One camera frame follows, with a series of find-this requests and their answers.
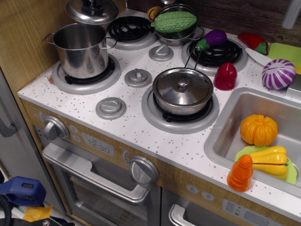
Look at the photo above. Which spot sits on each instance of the purple toy eggplant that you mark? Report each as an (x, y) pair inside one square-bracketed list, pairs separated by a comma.
[(213, 38)]

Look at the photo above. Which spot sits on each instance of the yellow toy banana bunch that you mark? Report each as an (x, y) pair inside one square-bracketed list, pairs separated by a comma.
[(271, 161)]

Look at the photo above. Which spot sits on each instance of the orange toy pumpkin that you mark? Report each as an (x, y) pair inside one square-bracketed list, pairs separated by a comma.
[(258, 130)]

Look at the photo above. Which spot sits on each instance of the green toy bitter gourd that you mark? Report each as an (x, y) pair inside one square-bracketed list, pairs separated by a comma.
[(175, 21)]

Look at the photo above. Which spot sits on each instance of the back left burner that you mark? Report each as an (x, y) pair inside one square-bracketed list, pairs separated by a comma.
[(130, 33)]

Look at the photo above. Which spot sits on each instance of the orange toy carrot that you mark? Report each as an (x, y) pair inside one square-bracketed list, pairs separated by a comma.
[(241, 174)]

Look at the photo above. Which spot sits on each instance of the right oven dial knob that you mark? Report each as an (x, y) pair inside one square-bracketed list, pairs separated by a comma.
[(141, 170)]

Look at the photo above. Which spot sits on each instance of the oven clock display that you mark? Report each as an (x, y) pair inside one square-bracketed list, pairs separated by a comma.
[(98, 144)]

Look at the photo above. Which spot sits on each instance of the yellow paper scrap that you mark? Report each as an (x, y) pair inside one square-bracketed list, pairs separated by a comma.
[(32, 214)]

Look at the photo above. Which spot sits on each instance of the left oven dial knob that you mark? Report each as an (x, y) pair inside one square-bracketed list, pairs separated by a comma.
[(54, 128)]

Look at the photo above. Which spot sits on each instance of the light green toy plate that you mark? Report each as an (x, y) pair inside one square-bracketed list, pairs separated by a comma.
[(292, 171)]

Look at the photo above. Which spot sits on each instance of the blue clamp tool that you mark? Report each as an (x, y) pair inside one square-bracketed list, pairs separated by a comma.
[(23, 191)]

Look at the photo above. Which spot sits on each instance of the steel bowl pot at back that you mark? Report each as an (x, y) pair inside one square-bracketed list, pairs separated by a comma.
[(180, 38)]

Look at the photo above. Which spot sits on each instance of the steel pot lid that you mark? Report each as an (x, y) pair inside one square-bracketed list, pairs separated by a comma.
[(92, 15)]

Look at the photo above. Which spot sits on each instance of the back right burner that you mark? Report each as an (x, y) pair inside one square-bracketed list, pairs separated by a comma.
[(209, 61)]

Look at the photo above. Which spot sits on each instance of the steel saucepan with lid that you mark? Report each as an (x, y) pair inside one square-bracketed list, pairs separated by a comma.
[(181, 110)]

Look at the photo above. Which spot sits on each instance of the grey toy sink basin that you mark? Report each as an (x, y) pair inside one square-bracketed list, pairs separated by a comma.
[(224, 141)]

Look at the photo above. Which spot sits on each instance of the tall steel stock pot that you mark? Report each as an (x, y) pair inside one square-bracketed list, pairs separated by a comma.
[(82, 49)]

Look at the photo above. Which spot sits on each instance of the purple white toy onion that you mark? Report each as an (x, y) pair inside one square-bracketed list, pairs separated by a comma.
[(278, 74)]

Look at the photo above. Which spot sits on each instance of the grey oven door handle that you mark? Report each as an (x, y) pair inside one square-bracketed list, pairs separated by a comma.
[(82, 168)]

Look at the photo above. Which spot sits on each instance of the grey dishwasher door handle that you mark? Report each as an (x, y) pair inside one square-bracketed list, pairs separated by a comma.
[(176, 216)]

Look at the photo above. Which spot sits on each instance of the white toy knife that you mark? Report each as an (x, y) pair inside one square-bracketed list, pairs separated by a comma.
[(258, 57)]

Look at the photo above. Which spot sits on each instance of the grey faucet pipe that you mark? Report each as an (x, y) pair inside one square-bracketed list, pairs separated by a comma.
[(291, 14)]

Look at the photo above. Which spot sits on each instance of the front right burner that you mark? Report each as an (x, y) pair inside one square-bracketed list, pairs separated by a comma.
[(154, 115)]

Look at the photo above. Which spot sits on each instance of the grey stove knob middle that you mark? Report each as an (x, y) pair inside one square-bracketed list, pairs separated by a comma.
[(138, 78)]

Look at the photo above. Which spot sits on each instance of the front left burner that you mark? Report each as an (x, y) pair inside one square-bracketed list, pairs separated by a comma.
[(87, 86)]

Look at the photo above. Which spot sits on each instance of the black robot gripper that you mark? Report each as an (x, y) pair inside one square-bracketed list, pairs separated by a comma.
[(92, 3)]

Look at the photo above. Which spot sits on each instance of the small steel pan lid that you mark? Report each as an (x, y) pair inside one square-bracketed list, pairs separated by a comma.
[(182, 86)]

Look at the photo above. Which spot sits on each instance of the grey stove knob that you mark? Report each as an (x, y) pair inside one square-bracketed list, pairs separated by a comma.
[(161, 53), (138, 78), (110, 108)]

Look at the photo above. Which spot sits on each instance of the grey fridge door handle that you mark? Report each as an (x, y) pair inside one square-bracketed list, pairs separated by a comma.
[(7, 130)]

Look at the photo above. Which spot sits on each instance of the red toy pepper half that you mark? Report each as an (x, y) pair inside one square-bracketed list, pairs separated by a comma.
[(226, 77)]

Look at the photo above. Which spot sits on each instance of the green toy cutting board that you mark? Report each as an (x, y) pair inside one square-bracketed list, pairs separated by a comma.
[(287, 52)]

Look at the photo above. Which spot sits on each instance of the yellow toy fruit at back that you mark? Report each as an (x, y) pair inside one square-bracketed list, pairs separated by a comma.
[(152, 12)]

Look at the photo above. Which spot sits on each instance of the oven dial knob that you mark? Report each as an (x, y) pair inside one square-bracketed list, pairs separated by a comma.
[(54, 128), (141, 170)]

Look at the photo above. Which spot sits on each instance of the burner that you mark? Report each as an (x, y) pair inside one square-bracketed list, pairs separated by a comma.
[(209, 61), (154, 115), (87, 86), (130, 33)]

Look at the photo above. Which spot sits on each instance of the grey stove knob front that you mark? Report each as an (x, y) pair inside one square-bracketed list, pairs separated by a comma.
[(110, 108)]

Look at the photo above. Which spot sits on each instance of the grey stove knob back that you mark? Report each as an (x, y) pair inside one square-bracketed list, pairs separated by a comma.
[(161, 53)]

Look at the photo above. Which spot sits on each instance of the red toy chili pepper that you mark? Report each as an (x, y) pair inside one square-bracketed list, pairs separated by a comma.
[(254, 42)]

